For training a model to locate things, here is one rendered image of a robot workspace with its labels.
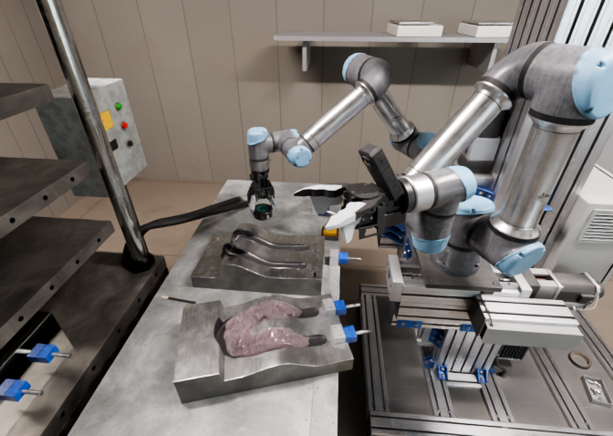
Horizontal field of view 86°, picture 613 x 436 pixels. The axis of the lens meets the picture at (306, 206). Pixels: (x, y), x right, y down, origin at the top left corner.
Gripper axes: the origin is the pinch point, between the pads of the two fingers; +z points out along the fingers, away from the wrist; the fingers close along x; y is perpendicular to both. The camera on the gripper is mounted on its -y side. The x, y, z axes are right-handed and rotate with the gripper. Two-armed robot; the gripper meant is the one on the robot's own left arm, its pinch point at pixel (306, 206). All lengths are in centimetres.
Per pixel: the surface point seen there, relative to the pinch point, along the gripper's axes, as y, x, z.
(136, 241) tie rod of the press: 41, 82, 44
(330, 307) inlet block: 54, 30, -17
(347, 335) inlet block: 57, 19, -18
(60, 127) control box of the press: -4, 95, 59
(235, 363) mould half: 56, 22, 17
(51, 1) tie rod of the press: -40, 71, 44
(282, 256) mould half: 50, 59, -9
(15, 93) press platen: -18, 67, 58
